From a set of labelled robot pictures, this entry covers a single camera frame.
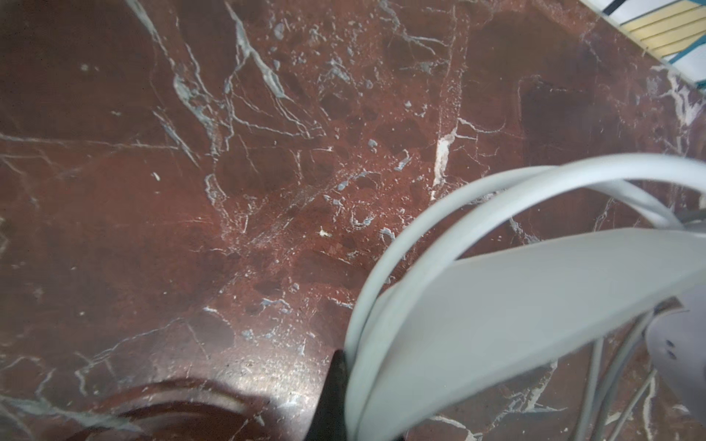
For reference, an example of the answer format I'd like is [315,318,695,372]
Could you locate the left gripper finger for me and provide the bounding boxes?
[304,349,349,441]

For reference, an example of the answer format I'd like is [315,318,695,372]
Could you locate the white headphones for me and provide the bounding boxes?
[344,154,705,440]

